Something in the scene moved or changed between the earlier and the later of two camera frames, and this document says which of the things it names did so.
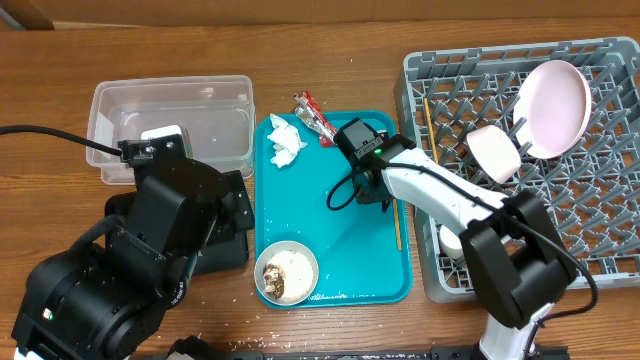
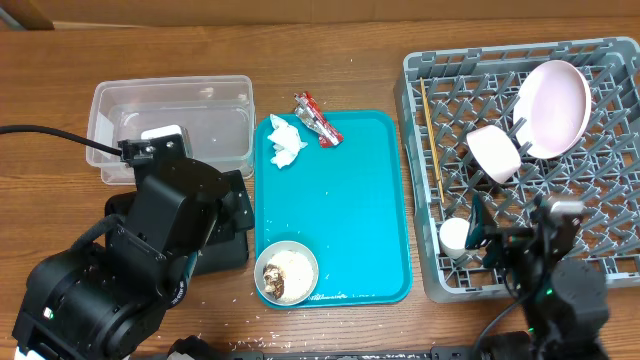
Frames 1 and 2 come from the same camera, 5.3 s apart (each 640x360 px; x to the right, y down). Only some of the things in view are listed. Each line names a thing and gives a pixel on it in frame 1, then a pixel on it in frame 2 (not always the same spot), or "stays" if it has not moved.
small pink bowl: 495,153 stays
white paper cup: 450,242 stays
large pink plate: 551,107 stays
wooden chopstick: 398,226 -> 433,140
